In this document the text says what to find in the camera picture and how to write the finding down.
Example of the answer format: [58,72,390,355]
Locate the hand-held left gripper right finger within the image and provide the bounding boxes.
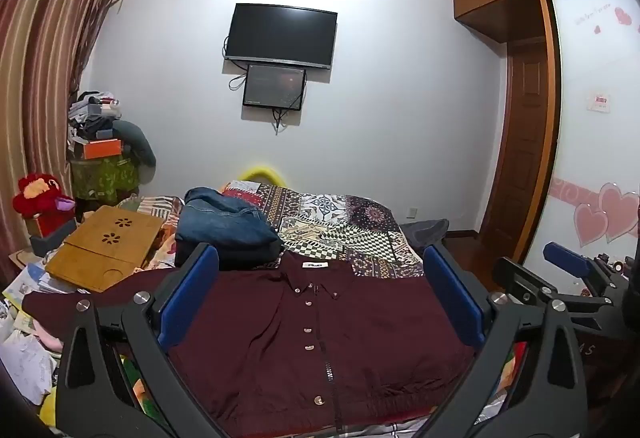
[415,243,588,438]

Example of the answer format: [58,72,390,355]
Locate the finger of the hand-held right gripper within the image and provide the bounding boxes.
[543,242,607,279]
[492,257,603,319]

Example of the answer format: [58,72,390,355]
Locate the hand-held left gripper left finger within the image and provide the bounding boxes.
[55,243,226,438]

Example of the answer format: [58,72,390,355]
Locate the maroon button shirt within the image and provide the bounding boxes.
[22,258,478,426]

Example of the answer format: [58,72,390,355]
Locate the dark grey cloth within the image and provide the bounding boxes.
[399,218,451,249]

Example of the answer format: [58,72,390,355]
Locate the folded blue jeans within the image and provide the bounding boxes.
[177,187,285,251]

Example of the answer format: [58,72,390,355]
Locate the wooden lap desk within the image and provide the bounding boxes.
[45,204,166,293]

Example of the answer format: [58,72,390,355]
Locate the white heart-print sliding door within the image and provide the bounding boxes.
[521,0,640,281]

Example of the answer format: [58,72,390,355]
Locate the yellow plastic rim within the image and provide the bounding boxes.
[239,166,286,186]

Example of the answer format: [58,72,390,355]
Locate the patchwork bedspread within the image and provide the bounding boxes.
[115,180,531,438]

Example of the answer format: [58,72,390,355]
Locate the grey storage box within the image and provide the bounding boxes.
[29,217,78,259]

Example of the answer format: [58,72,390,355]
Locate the grey neck pillow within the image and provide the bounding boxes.
[112,119,157,183]

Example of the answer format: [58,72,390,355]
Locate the pile of papers and books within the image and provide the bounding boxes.
[0,248,81,411]

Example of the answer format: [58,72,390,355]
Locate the orange box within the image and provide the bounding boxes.
[82,138,122,159]

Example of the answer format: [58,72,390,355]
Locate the red plush toy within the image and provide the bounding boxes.
[12,173,76,219]

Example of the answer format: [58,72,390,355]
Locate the pile of clutter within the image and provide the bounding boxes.
[67,90,123,143]

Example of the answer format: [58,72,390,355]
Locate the striped brown curtain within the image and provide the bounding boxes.
[0,0,136,279]

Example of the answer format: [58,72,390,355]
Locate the small black wall monitor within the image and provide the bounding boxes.
[242,62,307,111]

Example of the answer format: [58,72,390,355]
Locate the wall-mounted black television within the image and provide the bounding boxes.
[224,2,338,70]

